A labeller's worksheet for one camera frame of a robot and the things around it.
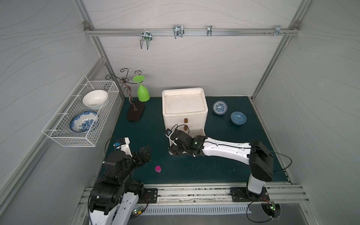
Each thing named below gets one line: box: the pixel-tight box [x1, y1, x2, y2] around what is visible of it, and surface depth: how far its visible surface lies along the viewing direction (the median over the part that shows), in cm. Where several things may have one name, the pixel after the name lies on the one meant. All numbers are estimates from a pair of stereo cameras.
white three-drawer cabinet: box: [161, 87, 209, 149], surface depth 86 cm
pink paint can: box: [154, 165, 162, 173], surface depth 82 cm
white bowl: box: [82, 89, 108, 110], surface depth 73 cm
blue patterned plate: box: [69, 110, 100, 133], surface depth 66 cm
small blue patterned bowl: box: [212, 100, 229, 116], surface depth 113 cm
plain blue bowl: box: [230, 111, 248, 126], surface depth 106 cm
